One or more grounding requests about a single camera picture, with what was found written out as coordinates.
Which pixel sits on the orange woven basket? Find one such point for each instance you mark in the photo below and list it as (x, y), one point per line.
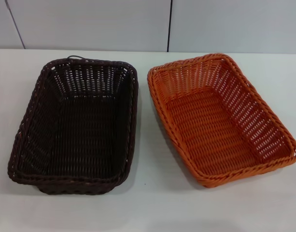
(220, 130)

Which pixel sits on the dark brown woven basket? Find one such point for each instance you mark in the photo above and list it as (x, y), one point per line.
(73, 135)

